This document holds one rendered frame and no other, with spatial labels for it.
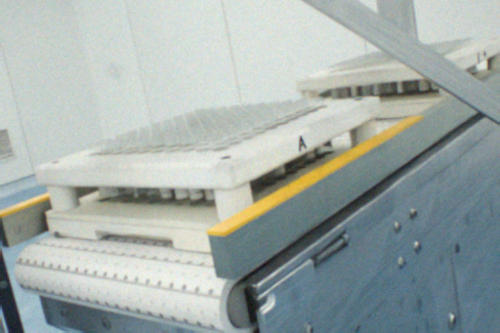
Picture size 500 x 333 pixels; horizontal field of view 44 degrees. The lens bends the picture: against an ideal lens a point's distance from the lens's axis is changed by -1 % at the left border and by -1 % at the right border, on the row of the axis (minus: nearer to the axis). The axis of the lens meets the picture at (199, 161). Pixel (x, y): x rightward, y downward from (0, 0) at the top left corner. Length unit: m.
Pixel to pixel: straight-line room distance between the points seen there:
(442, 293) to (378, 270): 0.31
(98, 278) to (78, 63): 5.80
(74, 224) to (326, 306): 0.24
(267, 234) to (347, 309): 0.14
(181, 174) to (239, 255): 0.09
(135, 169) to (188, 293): 0.12
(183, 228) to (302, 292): 0.10
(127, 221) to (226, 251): 0.15
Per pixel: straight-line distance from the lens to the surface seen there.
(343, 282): 0.53
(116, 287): 0.49
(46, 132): 6.03
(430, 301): 0.85
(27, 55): 6.01
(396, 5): 1.41
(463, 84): 0.60
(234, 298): 0.42
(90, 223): 0.56
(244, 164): 0.44
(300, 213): 0.46
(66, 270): 0.55
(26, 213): 0.62
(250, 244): 0.41
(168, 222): 0.49
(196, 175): 0.45
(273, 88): 4.65
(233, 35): 4.83
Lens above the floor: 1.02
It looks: 11 degrees down
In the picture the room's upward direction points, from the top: 11 degrees counter-clockwise
